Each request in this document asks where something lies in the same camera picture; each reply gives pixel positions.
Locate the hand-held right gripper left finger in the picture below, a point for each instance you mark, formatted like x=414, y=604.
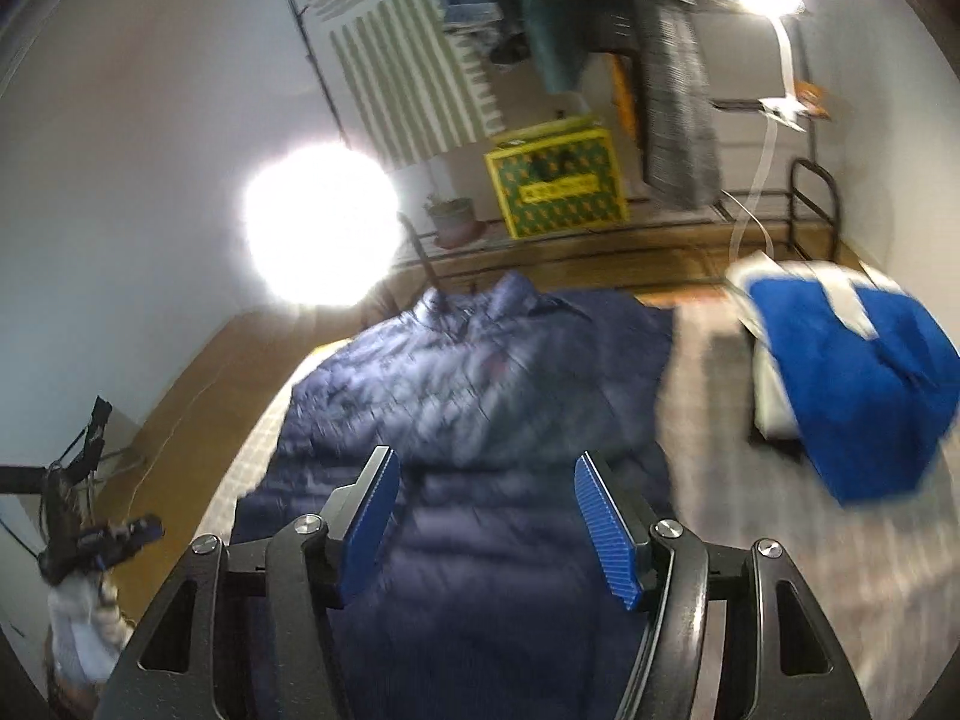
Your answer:
x=371, y=517

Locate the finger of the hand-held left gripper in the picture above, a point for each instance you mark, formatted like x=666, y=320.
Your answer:
x=127, y=534
x=95, y=431

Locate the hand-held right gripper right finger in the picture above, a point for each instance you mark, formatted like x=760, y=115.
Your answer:
x=607, y=532

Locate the navy puffer jacket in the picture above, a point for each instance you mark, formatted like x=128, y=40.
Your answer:
x=480, y=405

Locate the stack of folded clothes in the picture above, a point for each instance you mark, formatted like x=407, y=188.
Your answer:
x=847, y=390

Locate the black metal clothes rack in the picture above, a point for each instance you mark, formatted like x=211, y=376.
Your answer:
x=570, y=229

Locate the person's left hand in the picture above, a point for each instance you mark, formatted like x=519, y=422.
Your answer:
x=82, y=622

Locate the plaid blanket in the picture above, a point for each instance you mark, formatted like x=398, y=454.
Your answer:
x=720, y=465

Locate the white garment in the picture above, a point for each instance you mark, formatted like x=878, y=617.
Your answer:
x=772, y=397

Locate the potted plant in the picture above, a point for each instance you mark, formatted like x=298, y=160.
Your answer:
x=452, y=221

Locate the yellow green patterned box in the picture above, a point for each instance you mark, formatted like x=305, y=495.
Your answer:
x=555, y=180

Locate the grey plaid coat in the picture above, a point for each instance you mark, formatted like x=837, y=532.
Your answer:
x=679, y=112

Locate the yellow scarf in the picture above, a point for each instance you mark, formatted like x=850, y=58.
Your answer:
x=622, y=97

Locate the teddy bear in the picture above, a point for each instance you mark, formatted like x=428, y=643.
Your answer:
x=811, y=99

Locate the green knit sweater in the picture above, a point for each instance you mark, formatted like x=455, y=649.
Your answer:
x=559, y=30

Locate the black curved metal rail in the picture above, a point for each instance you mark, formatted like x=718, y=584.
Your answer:
x=814, y=187

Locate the green striped wall poster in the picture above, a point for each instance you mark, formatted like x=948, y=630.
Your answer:
x=405, y=67

